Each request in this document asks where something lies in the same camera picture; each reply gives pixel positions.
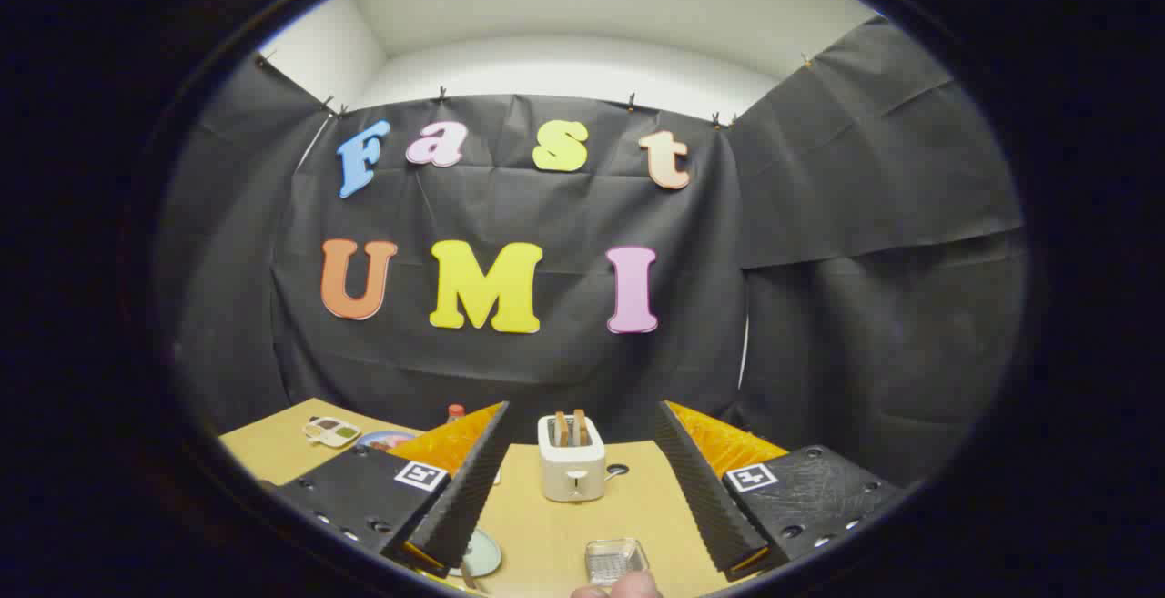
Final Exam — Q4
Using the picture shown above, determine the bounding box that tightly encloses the pale green plate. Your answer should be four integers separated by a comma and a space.
453, 528, 503, 579

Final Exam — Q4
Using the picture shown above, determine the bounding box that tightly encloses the black backdrop cloth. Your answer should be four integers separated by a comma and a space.
155, 15, 1029, 490

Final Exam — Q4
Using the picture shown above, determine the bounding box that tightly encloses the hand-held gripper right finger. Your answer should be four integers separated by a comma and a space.
653, 400, 907, 581

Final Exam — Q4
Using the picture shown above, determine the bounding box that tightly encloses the small white divided dish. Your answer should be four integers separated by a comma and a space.
303, 416, 362, 449

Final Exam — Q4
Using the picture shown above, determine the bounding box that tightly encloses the white toaster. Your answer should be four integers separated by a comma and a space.
537, 413, 608, 502

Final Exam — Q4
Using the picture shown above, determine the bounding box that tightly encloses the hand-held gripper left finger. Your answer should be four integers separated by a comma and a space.
268, 400, 511, 579

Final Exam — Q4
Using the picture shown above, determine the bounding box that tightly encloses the metal wire basket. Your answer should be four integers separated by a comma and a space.
584, 539, 650, 588

